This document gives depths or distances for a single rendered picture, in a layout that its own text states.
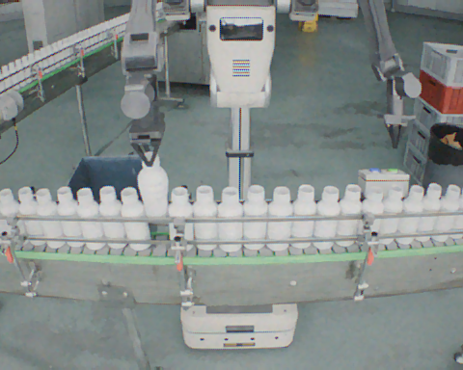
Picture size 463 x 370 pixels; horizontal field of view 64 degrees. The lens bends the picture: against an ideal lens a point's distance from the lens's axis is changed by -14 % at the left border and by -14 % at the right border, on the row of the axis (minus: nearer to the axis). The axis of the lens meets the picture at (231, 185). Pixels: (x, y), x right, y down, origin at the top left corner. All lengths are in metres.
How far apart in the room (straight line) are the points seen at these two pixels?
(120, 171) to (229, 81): 0.55
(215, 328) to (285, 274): 0.84
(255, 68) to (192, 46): 3.30
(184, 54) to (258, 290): 3.89
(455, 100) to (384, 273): 2.20
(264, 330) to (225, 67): 1.14
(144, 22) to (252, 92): 0.71
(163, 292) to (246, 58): 0.80
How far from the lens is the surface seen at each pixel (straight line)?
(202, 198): 0.98
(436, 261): 1.23
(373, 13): 1.09
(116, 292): 1.17
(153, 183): 0.95
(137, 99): 0.79
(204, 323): 1.87
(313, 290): 1.15
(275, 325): 1.88
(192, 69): 4.80
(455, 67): 3.09
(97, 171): 1.68
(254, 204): 0.99
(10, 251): 1.10
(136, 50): 0.83
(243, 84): 1.46
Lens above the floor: 1.71
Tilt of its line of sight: 33 degrees down
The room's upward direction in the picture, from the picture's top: straight up
